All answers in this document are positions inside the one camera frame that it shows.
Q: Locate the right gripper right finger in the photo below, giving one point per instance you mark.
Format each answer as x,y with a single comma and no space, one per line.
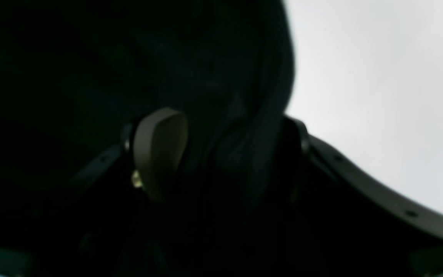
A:
347,224

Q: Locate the black T-shirt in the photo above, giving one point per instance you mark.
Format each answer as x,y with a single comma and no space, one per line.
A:
73,73

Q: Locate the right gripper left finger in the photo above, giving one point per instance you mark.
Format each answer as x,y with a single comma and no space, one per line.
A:
152,147

